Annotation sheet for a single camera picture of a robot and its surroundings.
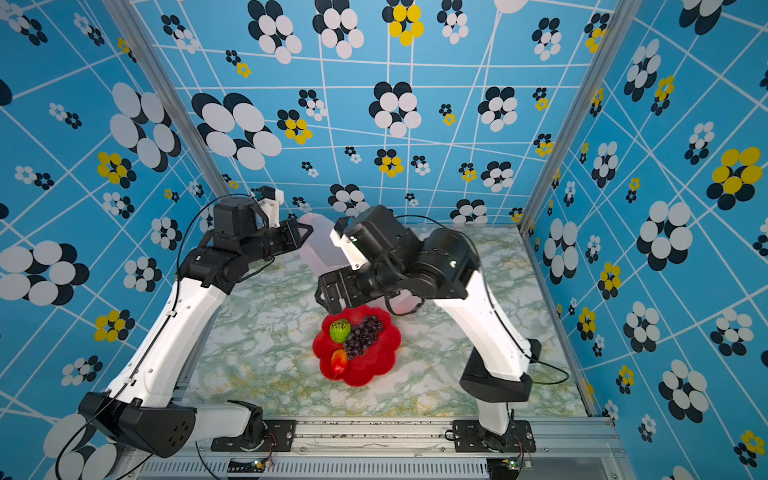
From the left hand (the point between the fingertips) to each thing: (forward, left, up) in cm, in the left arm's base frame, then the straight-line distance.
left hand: (314, 224), depth 69 cm
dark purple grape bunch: (-12, -9, -33) cm, 37 cm away
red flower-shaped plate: (-18, -14, -37) cm, 44 cm away
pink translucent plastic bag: (-3, -1, -7) cm, 8 cm away
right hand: (-19, -8, 0) cm, 20 cm away
